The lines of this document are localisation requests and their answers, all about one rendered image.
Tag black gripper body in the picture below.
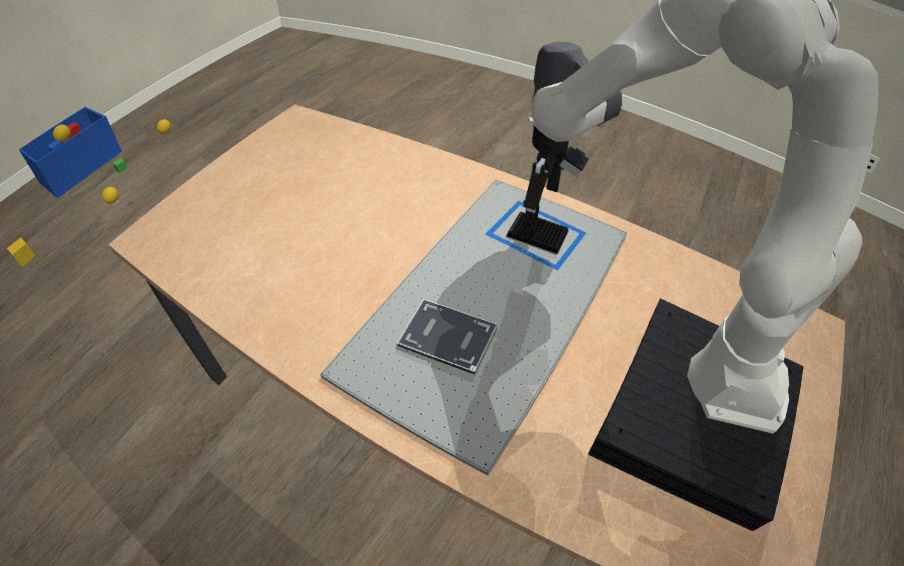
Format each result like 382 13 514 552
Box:
532 127 569 171

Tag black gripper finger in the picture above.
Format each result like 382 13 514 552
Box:
523 153 556 230
546 154 564 193

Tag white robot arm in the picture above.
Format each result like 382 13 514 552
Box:
528 0 878 433

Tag blue tape outline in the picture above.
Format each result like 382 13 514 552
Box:
485 201 586 270

